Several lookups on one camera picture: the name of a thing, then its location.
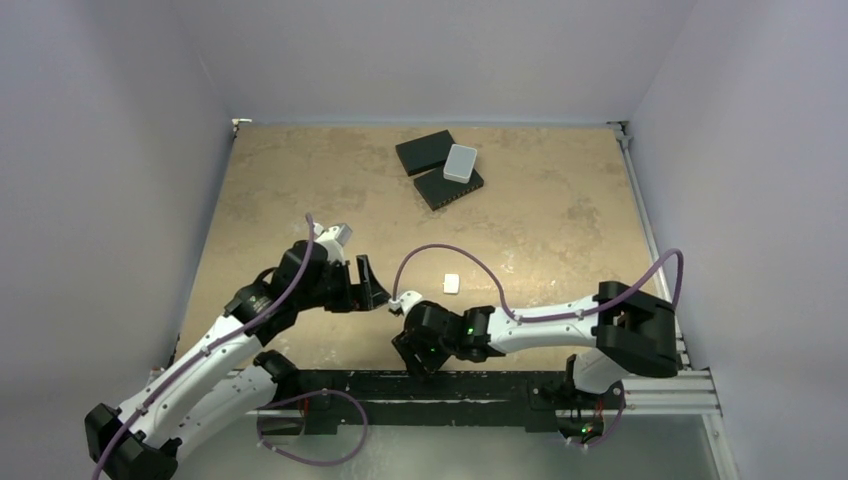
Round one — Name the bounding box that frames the black box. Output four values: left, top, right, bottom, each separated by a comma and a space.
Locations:
395, 130, 455, 176
413, 169, 485, 211

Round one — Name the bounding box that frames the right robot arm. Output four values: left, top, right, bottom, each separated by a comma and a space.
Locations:
389, 281, 679, 407

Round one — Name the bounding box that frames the black box front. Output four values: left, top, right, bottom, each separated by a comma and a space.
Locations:
413, 169, 485, 211

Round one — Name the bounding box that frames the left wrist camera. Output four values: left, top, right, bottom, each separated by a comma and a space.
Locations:
313, 223, 353, 264

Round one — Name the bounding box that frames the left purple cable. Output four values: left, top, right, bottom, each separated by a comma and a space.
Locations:
89, 213, 318, 480

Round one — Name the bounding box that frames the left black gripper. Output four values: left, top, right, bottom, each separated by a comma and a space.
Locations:
295, 254, 389, 312

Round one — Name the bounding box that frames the white battery cover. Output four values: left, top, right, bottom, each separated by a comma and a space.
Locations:
443, 273, 460, 295

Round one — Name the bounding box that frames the black box rear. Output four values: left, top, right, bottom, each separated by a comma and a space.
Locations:
395, 130, 455, 176

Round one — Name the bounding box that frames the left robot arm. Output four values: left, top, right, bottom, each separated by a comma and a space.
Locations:
84, 236, 392, 479

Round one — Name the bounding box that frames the black base bar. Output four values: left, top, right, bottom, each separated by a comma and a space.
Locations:
252, 350, 626, 436

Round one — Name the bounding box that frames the white plastic box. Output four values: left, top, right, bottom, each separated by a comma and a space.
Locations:
442, 144, 478, 184

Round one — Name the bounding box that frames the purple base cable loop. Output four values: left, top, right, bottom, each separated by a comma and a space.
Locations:
256, 388, 370, 468

